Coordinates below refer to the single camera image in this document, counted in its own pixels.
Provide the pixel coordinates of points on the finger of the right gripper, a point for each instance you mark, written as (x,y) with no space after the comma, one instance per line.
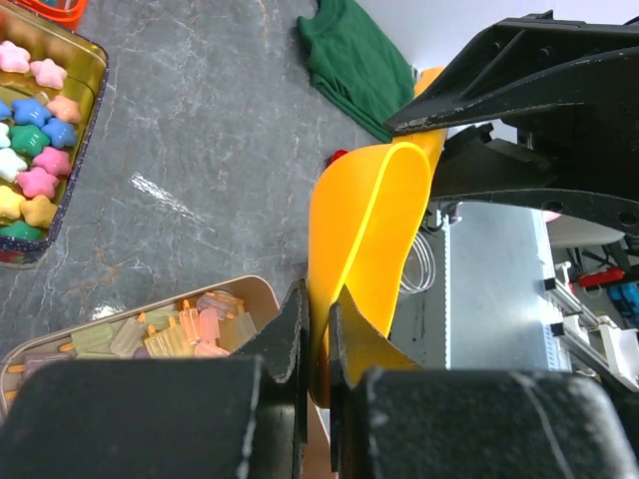
(518,66)
(500,172)

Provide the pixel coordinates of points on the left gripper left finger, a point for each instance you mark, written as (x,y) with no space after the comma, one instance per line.
(240,416)

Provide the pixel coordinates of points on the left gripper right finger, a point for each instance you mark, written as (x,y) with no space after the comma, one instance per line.
(391,418)

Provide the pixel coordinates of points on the brown tin of popsicle candies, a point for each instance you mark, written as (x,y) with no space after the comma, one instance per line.
(209,322)

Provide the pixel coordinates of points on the yellow plastic scoop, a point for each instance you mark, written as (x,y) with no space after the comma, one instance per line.
(365,211)

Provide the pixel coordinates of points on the clear glass jar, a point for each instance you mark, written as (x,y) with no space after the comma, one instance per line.
(419,268)

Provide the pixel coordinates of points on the red jar lid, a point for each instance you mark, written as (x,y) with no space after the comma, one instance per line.
(335,156)

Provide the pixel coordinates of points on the tin of colourful star candies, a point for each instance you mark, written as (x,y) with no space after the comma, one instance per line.
(52,85)

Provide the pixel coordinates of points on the orange box of candies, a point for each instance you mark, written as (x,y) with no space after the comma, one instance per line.
(66,13)

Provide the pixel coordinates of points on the green cloth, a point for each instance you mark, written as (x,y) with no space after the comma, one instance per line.
(355,65)

